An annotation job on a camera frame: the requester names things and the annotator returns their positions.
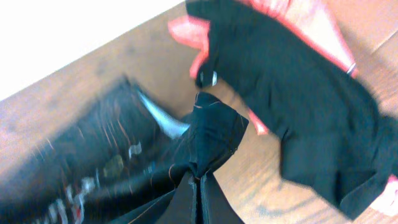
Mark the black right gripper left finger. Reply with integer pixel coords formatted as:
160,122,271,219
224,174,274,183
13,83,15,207
156,172,197,224

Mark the red cloth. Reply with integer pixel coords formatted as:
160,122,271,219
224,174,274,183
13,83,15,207
169,1,397,215

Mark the black printed cycling jersey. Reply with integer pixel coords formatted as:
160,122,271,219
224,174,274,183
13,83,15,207
1,80,249,223

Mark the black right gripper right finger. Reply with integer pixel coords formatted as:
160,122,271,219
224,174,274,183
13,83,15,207
200,172,244,224

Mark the plain black shirt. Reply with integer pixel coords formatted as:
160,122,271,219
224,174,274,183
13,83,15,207
186,1,397,219

